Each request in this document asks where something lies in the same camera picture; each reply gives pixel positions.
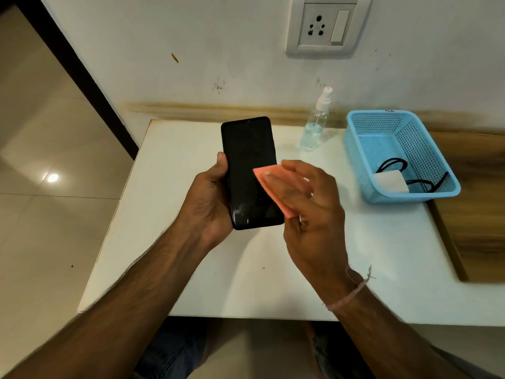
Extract person's left hand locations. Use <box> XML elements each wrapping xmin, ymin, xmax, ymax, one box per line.
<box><xmin>176</xmin><ymin>152</ymin><xmax>235</xmax><ymax>252</ymax></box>

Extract person's right hand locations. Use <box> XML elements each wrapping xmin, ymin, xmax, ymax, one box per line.
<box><xmin>261</xmin><ymin>159</ymin><xmax>364</xmax><ymax>297</ymax></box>

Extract orange cleaning cloth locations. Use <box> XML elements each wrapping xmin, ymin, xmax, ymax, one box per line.
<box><xmin>252</xmin><ymin>164</ymin><xmax>312</xmax><ymax>218</ymax></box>

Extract black smartphone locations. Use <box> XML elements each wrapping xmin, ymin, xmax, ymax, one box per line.
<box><xmin>220</xmin><ymin>116</ymin><xmax>286</xmax><ymax>231</ymax></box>

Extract person's left forearm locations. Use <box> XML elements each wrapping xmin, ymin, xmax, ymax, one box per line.
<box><xmin>0</xmin><ymin>222</ymin><xmax>210</xmax><ymax>379</ymax></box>

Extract person's right forearm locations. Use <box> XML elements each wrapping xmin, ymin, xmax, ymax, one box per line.
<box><xmin>324</xmin><ymin>281</ymin><xmax>474</xmax><ymax>379</ymax></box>

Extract clear spray bottle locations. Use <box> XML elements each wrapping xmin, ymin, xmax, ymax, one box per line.
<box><xmin>299</xmin><ymin>86</ymin><xmax>334</xmax><ymax>152</ymax></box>

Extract pink thread wristband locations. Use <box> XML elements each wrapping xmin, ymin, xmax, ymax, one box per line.
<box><xmin>324</xmin><ymin>265</ymin><xmax>376</xmax><ymax>312</ymax></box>

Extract white charger adapter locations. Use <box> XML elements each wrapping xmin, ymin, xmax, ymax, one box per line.
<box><xmin>373</xmin><ymin>169</ymin><xmax>410</xmax><ymax>195</ymax></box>

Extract blue plastic basket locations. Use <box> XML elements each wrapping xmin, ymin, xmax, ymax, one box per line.
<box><xmin>343</xmin><ymin>110</ymin><xmax>462</xmax><ymax>205</ymax></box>

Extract person's blue jeans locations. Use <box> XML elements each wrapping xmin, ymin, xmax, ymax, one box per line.
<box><xmin>132</xmin><ymin>317</ymin><xmax>505</xmax><ymax>379</ymax></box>

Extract black cable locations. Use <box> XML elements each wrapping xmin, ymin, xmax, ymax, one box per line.
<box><xmin>375</xmin><ymin>157</ymin><xmax>450</xmax><ymax>195</ymax></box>

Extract white wall socket plate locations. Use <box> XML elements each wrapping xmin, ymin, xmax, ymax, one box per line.
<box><xmin>285</xmin><ymin>0</ymin><xmax>373</xmax><ymax>58</ymax></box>

